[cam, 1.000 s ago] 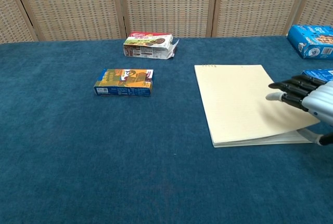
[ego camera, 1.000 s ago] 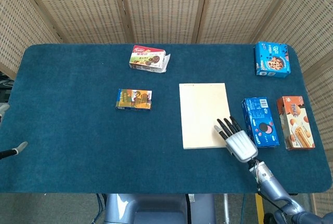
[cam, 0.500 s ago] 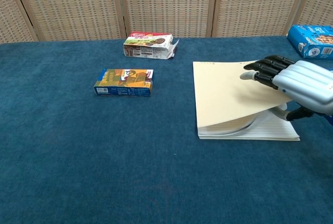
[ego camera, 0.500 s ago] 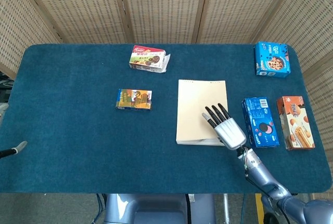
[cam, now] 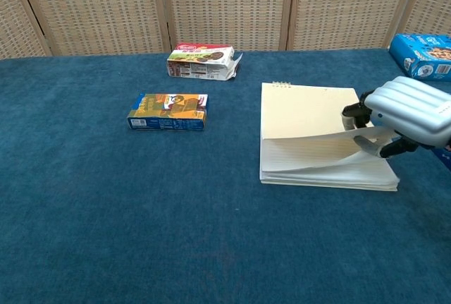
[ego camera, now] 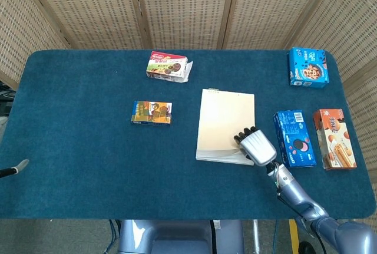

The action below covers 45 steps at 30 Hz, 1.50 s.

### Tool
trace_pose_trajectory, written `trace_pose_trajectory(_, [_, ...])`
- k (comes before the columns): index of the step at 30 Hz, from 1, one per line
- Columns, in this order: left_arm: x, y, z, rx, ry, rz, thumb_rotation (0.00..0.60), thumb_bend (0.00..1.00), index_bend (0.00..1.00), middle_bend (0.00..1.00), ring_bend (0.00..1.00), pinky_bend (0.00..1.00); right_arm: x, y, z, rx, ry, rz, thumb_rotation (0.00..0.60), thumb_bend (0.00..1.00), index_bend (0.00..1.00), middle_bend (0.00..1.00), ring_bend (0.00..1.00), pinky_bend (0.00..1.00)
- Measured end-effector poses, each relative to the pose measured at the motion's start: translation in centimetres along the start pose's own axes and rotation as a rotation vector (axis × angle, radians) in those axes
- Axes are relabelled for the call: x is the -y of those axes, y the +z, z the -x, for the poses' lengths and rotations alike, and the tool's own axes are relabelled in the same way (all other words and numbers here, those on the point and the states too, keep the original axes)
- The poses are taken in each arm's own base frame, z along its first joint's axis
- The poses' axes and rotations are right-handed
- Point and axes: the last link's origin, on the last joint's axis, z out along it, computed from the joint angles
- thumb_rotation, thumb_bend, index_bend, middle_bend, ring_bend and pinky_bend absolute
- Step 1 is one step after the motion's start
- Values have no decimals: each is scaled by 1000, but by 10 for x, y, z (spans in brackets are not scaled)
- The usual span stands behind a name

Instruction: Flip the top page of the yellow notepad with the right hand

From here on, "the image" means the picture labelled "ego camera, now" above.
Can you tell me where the red green chocolate biscuit box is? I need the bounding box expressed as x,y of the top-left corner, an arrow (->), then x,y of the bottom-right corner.
145,51 -> 194,84

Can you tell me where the orange blue snack box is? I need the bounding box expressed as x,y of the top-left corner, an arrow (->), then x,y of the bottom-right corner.
130,100 -> 173,126

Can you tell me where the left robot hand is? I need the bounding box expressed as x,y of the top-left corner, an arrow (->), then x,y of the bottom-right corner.
0,159 -> 30,179

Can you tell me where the blue felt table mat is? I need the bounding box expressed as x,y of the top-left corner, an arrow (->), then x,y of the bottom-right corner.
0,49 -> 377,220

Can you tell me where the light blue chocolate cookie box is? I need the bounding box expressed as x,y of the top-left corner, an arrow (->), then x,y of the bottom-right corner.
287,47 -> 330,90

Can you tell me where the cream notepad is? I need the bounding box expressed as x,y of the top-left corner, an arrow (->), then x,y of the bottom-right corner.
196,88 -> 256,166

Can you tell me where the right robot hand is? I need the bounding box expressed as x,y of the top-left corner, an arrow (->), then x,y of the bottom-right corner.
233,126 -> 277,167

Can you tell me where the woven bamboo folding screen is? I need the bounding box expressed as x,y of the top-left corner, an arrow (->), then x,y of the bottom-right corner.
0,0 -> 377,178

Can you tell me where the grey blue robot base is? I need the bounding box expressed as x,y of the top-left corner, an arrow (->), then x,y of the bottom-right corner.
117,219 -> 246,254

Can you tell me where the orange egg roll box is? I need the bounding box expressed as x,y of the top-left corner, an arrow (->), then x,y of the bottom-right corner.
312,108 -> 358,171

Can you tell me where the yellow floor tape strip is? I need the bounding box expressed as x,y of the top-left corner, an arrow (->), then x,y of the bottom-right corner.
288,219 -> 300,254

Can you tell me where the dark blue Oreo box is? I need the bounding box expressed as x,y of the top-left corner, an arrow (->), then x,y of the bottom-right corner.
273,110 -> 317,169

